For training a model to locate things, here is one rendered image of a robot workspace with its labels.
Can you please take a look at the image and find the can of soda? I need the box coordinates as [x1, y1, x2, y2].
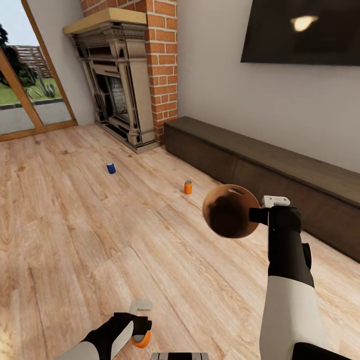
[131, 330, 151, 349]
[106, 161, 116, 174]
[184, 180, 192, 195]

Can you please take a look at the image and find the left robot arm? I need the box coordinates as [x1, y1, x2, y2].
[55, 300, 154, 360]

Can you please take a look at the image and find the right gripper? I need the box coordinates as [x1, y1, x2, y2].
[249, 207, 270, 226]

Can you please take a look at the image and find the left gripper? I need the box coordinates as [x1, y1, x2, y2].
[132, 315, 152, 337]

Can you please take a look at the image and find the trash can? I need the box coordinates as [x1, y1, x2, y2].
[202, 184, 261, 240]

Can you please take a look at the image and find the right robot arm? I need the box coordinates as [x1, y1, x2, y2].
[249, 195, 352, 360]

